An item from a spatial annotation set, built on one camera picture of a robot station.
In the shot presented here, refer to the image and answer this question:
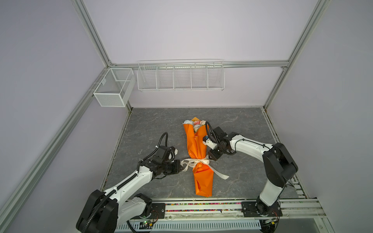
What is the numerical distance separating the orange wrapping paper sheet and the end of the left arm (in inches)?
5.0

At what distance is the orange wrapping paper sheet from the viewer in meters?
0.77

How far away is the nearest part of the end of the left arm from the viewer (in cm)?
61

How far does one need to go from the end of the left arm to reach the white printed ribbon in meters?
0.10

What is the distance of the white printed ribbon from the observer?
2.77 feet
